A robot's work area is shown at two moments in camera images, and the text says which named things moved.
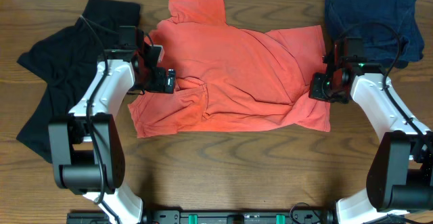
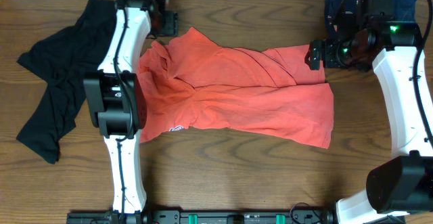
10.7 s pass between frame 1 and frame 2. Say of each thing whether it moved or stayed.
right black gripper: moved
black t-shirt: stayed
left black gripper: moved
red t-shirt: moved
